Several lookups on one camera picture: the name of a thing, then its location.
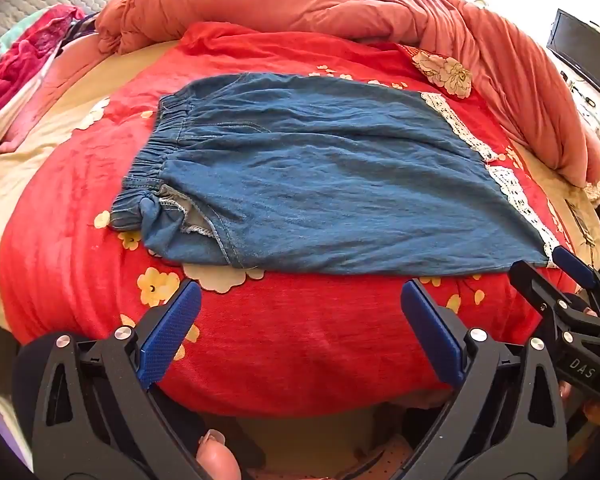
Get beige bed sheet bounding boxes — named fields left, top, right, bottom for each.
left=0, top=40, right=600, bottom=331

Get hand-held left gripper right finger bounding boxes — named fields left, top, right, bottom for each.
left=401, top=279, right=568, bottom=480

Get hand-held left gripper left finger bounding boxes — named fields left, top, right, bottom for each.
left=30, top=280, right=216, bottom=480

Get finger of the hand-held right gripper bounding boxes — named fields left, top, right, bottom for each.
left=551, top=245, right=600, bottom=320
left=509, top=259, right=589, bottom=342

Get blue denim pants lace trim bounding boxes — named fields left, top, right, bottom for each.
left=110, top=72, right=563, bottom=277

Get pale green floral cloth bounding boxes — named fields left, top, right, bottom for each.
left=0, top=7, right=51, bottom=78

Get magenta clothes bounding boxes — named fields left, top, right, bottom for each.
left=0, top=4, right=88, bottom=131

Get black flat screen monitor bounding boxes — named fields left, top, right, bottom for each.
left=546, top=8, right=600, bottom=98

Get person's left hand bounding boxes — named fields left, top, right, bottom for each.
left=196, top=429, right=242, bottom=480

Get red floral blanket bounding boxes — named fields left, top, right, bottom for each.
left=0, top=21, right=581, bottom=418

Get pink dotted cloth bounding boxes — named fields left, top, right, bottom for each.
left=330, top=432, right=416, bottom=480

